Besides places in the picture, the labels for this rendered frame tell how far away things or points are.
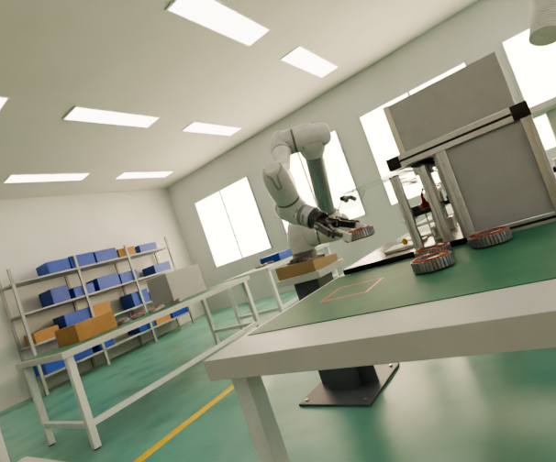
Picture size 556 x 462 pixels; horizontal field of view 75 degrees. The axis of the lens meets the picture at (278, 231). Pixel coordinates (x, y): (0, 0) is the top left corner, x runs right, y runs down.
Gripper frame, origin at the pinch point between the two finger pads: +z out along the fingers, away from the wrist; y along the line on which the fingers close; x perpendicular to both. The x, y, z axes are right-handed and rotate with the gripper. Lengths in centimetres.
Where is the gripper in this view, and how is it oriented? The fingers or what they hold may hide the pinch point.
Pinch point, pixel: (357, 233)
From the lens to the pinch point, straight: 133.8
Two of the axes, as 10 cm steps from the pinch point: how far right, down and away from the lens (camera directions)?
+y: -7.4, 2.1, -6.4
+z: 6.8, 2.8, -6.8
